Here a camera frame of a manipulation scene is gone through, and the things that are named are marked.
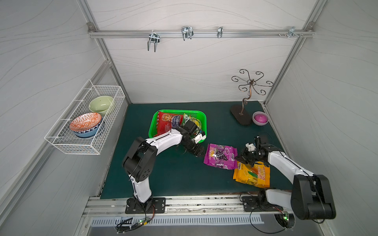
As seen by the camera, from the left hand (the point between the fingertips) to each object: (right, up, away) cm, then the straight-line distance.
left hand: (200, 153), depth 85 cm
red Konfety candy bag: (-22, +19, +11) cm, 31 cm away
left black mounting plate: (-24, -23, -12) cm, 35 cm away
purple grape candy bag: (+12, -2, +1) cm, 12 cm away
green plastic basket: (+2, +24, +17) cm, 29 cm away
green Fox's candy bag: (-3, +19, +16) cm, 25 cm away
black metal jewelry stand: (+32, +25, +26) cm, 48 cm away
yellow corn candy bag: (+31, -10, -7) cm, 33 cm away
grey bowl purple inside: (+44, +20, +19) cm, 52 cm away
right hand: (+21, -2, +1) cm, 22 cm away
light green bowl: (-51, +28, -12) cm, 60 cm away
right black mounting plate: (+27, -22, -12) cm, 37 cm away
